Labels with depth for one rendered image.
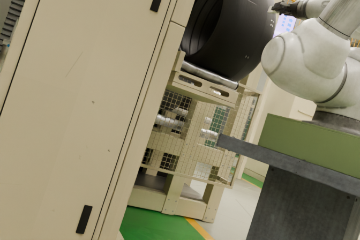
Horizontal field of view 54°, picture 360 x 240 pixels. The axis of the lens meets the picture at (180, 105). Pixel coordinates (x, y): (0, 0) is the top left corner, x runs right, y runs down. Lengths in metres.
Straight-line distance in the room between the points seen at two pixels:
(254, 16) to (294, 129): 0.82
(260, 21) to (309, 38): 0.76
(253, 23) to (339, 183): 0.99
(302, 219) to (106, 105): 0.62
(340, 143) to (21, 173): 0.80
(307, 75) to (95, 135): 0.58
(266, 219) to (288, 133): 0.27
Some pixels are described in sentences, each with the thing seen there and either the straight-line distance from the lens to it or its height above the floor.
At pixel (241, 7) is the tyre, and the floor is 1.22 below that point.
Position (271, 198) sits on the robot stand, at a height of 0.51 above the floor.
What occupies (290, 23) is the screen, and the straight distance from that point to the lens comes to 6.26.
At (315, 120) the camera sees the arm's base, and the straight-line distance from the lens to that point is 1.17.
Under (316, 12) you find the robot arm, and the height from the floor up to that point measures 1.15.
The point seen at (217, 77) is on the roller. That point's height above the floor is 0.90.
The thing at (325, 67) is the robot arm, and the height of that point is 0.90.
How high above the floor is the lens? 0.66
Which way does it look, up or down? 2 degrees up
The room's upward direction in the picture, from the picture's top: 18 degrees clockwise
